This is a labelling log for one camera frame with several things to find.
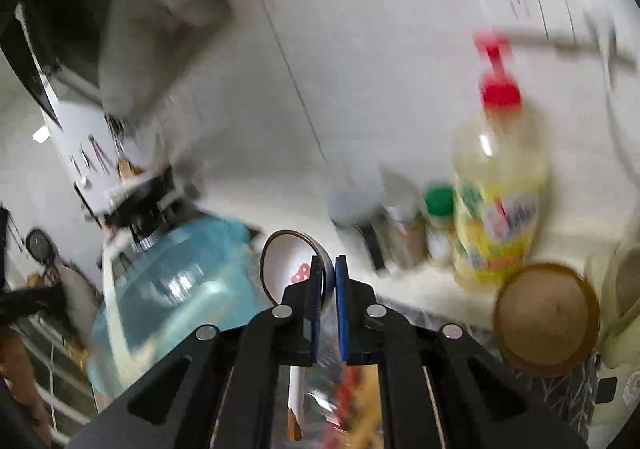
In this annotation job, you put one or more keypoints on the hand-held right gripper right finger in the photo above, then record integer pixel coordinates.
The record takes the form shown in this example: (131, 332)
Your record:
(341, 309)

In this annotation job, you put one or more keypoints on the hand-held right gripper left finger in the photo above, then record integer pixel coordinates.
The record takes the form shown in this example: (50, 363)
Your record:
(317, 309)

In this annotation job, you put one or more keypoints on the blue transparent plastic container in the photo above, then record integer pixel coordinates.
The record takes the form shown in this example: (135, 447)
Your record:
(200, 289)

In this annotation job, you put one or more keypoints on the brown spice glass jar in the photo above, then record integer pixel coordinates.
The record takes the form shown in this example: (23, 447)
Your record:
(407, 234)

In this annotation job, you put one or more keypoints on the black-labelled glass salt jar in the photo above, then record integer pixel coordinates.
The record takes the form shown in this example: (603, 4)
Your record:
(362, 209)

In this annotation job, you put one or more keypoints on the green-capped spice jar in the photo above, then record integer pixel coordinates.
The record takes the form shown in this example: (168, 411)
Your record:
(440, 224)

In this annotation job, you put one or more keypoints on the grey range hood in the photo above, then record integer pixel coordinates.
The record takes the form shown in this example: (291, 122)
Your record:
(130, 29)

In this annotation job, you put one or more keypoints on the yellow dish soap bottle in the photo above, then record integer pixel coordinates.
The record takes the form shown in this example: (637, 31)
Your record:
(495, 209)

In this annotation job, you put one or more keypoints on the brown ceramic plate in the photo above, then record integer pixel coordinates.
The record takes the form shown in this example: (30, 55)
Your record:
(545, 319)

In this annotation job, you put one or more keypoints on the grey herringbone mat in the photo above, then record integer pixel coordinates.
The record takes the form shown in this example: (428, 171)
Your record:
(560, 399)

